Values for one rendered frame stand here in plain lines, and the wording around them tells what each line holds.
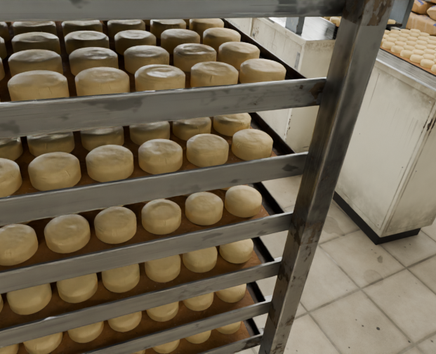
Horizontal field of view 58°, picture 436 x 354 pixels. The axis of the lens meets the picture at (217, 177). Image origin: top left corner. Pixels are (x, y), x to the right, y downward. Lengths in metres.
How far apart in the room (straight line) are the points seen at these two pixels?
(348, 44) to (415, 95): 1.44
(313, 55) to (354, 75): 1.76
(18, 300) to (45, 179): 0.19
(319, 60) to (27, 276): 1.93
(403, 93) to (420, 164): 0.31
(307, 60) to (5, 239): 1.86
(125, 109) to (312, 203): 0.24
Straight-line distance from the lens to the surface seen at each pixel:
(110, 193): 0.40
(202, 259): 0.57
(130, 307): 0.54
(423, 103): 1.81
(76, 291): 0.54
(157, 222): 0.49
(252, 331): 0.75
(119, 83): 0.39
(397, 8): 2.64
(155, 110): 0.36
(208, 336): 0.72
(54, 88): 0.38
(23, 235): 0.50
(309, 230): 0.51
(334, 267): 2.00
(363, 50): 0.40
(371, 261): 2.10
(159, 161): 0.43
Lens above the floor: 1.39
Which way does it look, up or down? 35 degrees down
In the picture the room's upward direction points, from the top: 5 degrees clockwise
